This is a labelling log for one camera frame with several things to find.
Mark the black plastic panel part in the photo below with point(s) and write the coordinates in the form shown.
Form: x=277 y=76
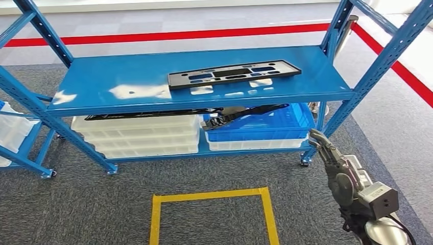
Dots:
x=176 y=82

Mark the black ribbed plastic part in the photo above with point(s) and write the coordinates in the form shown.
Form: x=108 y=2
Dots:
x=230 y=118

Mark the blue metal shelf rack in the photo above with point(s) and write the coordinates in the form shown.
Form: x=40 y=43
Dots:
x=20 y=161
x=135 y=77

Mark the blue plastic crate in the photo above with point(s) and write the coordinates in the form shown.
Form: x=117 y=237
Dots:
x=257 y=135

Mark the red barrier belt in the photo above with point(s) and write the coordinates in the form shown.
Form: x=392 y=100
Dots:
x=169 y=35

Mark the silver floor outlet box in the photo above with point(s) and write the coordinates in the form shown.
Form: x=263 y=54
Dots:
x=365 y=175
x=355 y=160

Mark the silver stanchion post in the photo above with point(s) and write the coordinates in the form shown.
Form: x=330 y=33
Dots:
x=348 y=28

